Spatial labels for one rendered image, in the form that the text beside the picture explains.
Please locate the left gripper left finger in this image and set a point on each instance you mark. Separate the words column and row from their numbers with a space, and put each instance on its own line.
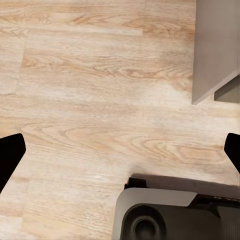
column 12, row 149

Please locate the dishwasher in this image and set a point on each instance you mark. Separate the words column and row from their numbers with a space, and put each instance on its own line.
column 230, row 92

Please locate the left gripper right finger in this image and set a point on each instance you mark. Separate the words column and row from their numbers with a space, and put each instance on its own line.
column 232, row 149

